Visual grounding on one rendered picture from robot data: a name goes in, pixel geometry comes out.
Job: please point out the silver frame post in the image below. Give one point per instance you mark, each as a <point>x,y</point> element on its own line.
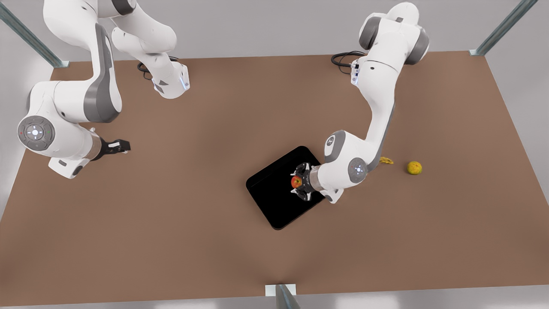
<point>30,36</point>
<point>283,296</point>
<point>502,28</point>

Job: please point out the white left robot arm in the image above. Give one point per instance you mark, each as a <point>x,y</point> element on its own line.
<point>377,86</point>

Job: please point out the red apple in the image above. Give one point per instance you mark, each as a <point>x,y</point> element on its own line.
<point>296,182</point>

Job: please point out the yellow-green round fruit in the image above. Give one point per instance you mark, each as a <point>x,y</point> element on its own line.
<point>414,168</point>

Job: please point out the yellow banana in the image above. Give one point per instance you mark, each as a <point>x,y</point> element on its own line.
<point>386,160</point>

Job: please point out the black storage box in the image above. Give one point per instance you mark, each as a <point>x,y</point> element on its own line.
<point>274,193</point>

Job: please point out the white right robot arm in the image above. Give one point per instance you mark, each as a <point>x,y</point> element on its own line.
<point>68,98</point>

